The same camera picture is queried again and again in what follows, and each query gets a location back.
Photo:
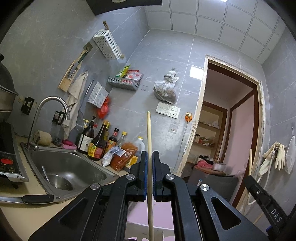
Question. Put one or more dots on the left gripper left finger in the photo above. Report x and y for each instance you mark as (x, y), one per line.
(99, 212)

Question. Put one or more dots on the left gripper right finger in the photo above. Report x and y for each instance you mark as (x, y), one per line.
(199, 213)

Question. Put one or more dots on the chrome kitchen faucet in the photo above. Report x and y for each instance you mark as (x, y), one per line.
(30, 144)

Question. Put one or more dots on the white plastic utensil basket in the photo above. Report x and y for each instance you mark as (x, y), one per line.
(136, 231)

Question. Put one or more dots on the dark grey cabinet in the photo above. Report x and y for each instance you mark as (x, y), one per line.
(220, 182)

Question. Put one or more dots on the steel bowl in sink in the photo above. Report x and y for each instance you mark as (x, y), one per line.
(59, 182)

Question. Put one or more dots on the stainless steel sink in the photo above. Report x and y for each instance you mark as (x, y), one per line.
(80, 171)

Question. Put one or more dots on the orange spice bag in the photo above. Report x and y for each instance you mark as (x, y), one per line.
(121, 157)

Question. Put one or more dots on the hanging clear bag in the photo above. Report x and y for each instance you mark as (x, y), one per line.
(291, 154)

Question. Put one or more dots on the soy sauce bottle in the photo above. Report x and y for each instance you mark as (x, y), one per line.
(97, 145)

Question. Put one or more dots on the white rubber gloves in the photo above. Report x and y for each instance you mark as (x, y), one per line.
(276, 152)

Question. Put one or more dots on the small dark sauce bottle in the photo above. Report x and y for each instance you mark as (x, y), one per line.
(112, 140)

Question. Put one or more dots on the dark wine bottle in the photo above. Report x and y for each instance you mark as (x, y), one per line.
(86, 137)

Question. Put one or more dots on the cooking oil jug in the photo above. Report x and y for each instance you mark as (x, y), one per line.
(136, 157)

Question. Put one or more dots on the induction cooktop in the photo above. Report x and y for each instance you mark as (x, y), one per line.
(12, 169)

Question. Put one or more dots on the red plastic bag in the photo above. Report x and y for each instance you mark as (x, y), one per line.
(103, 111)

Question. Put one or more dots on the hanging plastic bag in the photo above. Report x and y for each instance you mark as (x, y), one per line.
(164, 89)

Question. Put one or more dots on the hanging beige towel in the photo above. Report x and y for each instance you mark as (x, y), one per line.
(75, 92)

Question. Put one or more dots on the wooden cutting board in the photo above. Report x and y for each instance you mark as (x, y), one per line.
(74, 68)

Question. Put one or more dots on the steel cooking pot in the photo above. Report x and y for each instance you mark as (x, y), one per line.
(7, 92)

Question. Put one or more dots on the black range hood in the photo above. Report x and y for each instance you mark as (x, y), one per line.
(100, 6)

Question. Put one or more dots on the wooden door frame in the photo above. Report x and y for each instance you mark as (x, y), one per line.
(229, 119)

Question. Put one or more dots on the black handled kitchen knife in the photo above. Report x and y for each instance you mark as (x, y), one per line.
(31, 199)

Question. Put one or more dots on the orange wall hook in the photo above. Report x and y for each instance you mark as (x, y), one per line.
(188, 117)

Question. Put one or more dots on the white wall socket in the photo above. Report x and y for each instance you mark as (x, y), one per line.
(168, 110)

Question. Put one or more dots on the small white wall rack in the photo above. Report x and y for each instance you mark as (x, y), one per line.
(98, 95)

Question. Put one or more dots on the grey wall spice shelf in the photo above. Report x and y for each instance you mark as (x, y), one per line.
(131, 83)

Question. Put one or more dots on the white wall basket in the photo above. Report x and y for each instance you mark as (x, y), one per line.
(107, 44)

